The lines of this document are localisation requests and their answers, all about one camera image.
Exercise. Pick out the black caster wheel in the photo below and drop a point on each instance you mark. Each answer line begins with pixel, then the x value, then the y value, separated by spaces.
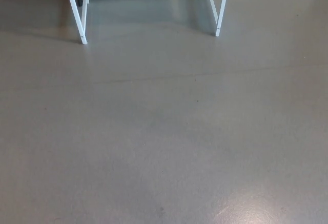
pixel 80 0

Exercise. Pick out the white desk leg frame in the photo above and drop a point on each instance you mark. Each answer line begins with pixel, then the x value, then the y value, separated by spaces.
pixel 76 16
pixel 222 8

